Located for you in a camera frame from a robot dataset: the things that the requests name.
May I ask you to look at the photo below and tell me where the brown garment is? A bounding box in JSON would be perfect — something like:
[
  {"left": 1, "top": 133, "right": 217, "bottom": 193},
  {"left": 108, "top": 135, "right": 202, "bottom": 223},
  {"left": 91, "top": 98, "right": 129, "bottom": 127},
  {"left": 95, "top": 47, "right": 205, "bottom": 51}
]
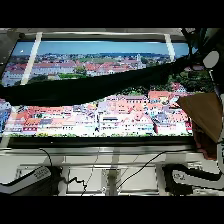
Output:
[{"left": 175, "top": 92, "right": 224, "bottom": 144}]

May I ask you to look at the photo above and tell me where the red-brown garment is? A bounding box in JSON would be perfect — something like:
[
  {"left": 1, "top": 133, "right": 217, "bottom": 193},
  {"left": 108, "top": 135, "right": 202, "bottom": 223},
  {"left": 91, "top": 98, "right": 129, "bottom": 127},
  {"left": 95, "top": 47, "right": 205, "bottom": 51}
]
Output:
[{"left": 191, "top": 121, "right": 220, "bottom": 161}]

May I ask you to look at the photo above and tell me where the silver frame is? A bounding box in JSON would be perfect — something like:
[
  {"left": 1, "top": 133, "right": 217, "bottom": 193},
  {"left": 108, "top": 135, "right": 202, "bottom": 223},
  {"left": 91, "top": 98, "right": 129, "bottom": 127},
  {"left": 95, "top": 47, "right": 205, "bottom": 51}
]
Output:
[{"left": 0, "top": 142, "right": 224, "bottom": 196}]

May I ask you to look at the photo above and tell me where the black cable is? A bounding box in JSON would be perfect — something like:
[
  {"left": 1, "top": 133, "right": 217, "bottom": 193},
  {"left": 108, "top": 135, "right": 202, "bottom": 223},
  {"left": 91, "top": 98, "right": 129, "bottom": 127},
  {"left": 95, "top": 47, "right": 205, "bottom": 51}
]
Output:
[
  {"left": 115, "top": 148, "right": 203, "bottom": 191},
  {"left": 39, "top": 147, "right": 88, "bottom": 196}
]

